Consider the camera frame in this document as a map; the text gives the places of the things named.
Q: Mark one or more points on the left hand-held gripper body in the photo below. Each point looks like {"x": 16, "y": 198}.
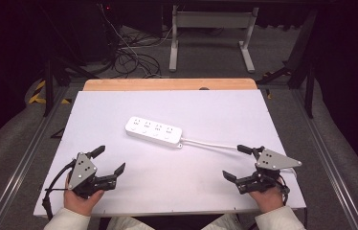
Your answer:
{"x": 83, "y": 172}

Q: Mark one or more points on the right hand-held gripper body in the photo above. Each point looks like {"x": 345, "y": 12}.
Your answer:
{"x": 272, "y": 161}

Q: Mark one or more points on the white power strip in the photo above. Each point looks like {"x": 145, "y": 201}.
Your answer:
{"x": 153, "y": 131}

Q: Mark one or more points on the person's left hand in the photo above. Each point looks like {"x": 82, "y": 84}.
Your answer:
{"x": 79, "y": 202}

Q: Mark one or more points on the person's right hand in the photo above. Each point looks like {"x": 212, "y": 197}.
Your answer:
{"x": 268, "y": 200}

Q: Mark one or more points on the person's right leg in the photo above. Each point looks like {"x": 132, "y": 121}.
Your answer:
{"x": 223, "y": 223}

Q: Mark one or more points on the person's leg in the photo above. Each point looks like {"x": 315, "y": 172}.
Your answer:
{"x": 129, "y": 224}
{"x": 223, "y": 223}

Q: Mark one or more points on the white board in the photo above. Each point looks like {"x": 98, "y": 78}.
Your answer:
{"x": 174, "y": 179}

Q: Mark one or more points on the person's left leg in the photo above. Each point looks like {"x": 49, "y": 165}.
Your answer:
{"x": 129, "y": 224}

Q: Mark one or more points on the black metal stand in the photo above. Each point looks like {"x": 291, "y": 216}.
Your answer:
{"x": 49, "y": 86}
{"x": 309, "y": 92}

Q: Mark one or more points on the yellow black hazard tape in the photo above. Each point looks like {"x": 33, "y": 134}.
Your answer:
{"x": 36, "y": 99}

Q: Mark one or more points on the wooden table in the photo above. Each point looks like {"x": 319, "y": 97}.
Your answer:
{"x": 167, "y": 84}

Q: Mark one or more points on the aluminium rail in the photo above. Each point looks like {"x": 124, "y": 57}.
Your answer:
{"x": 24, "y": 163}
{"x": 324, "y": 159}

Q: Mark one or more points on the white metal desk frame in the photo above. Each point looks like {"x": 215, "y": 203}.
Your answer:
{"x": 212, "y": 19}

